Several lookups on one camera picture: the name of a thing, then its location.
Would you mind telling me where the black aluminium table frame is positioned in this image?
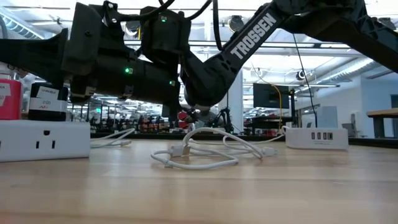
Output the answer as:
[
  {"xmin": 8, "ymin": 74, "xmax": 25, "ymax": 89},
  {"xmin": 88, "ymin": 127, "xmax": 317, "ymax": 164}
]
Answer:
[{"xmin": 90, "ymin": 132, "xmax": 398, "ymax": 149}]

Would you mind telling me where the wooden side table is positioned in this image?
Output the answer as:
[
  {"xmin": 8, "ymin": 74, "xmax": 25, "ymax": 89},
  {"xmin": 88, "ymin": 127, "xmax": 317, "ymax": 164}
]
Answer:
[{"xmin": 366, "ymin": 108, "xmax": 398, "ymax": 139}]

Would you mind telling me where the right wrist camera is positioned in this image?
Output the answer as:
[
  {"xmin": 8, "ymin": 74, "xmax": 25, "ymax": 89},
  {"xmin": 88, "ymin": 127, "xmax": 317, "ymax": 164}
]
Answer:
[{"xmin": 70, "ymin": 74, "xmax": 97, "ymax": 103}]

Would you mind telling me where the red background object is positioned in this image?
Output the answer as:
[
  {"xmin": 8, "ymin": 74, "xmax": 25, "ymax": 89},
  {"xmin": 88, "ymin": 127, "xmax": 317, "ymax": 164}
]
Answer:
[{"xmin": 177, "ymin": 110, "xmax": 190, "ymax": 130}]

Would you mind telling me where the thin black hanging cable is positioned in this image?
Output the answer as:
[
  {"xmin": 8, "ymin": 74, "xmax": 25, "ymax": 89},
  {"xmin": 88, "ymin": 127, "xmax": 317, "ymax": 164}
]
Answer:
[{"xmin": 292, "ymin": 32, "xmax": 322, "ymax": 130}]

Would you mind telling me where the white USB charging hub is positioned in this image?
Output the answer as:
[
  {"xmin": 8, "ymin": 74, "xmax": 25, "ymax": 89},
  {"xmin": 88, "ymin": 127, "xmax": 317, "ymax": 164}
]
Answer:
[{"xmin": 285, "ymin": 128, "xmax": 349, "ymax": 151}]

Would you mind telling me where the light blue charger cube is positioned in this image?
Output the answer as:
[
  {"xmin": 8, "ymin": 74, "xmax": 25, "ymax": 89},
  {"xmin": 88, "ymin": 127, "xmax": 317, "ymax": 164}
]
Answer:
[{"xmin": 317, "ymin": 106, "xmax": 339, "ymax": 129}]

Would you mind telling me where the white power strip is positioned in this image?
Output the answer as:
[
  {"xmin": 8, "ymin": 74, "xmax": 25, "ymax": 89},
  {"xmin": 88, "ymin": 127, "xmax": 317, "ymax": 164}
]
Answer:
[{"xmin": 0, "ymin": 119, "xmax": 91, "ymax": 163}]

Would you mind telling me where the white pillar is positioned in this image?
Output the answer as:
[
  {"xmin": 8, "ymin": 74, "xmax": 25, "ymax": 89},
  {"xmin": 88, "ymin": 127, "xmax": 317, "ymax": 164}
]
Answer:
[{"xmin": 226, "ymin": 70, "xmax": 244, "ymax": 134}]

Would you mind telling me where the black charger with white label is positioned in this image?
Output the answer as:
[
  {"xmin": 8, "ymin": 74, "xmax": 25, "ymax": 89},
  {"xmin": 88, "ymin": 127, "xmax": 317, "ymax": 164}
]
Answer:
[{"xmin": 28, "ymin": 82, "xmax": 69, "ymax": 122}]

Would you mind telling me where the black monitor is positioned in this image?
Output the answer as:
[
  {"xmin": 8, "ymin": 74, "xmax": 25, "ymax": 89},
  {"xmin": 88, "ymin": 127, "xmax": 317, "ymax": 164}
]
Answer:
[{"xmin": 252, "ymin": 83, "xmax": 290, "ymax": 110}]

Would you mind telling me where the pink USB charger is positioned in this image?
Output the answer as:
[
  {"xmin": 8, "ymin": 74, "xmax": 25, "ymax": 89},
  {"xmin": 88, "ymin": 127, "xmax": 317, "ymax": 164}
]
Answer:
[{"xmin": 0, "ymin": 78, "xmax": 23, "ymax": 121}]

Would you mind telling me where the ceiling light bar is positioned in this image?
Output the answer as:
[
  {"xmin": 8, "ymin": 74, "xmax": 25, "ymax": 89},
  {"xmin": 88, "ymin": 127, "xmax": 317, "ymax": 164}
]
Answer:
[{"xmin": 124, "ymin": 40, "xmax": 352, "ymax": 49}]

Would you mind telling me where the person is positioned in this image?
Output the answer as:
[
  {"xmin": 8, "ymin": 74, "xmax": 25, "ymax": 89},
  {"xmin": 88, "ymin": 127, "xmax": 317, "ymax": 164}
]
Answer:
[{"xmin": 191, "ymin": 105, "xmax": 218, "ymax": 125}]

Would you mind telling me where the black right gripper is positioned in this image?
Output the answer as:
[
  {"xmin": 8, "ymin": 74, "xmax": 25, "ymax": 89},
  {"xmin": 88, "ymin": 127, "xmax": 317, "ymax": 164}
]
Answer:
[{"xmin": 62, "ymin": 1, "xmax": 181, "ymax": 103}]

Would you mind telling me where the yellow hanging cable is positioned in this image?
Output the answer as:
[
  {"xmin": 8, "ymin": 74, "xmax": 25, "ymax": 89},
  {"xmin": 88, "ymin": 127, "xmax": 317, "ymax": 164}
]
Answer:
[{"xmin": 270, "ymin": 82, "xmax": 283, "ymax": 131}]

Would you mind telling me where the black ceiling cable reel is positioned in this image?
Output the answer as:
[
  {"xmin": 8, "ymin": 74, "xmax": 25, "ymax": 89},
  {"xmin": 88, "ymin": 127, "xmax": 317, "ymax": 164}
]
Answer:
[{"xmin": 228, "ymin": 14, "xmax": 245, "ymax": 32}]

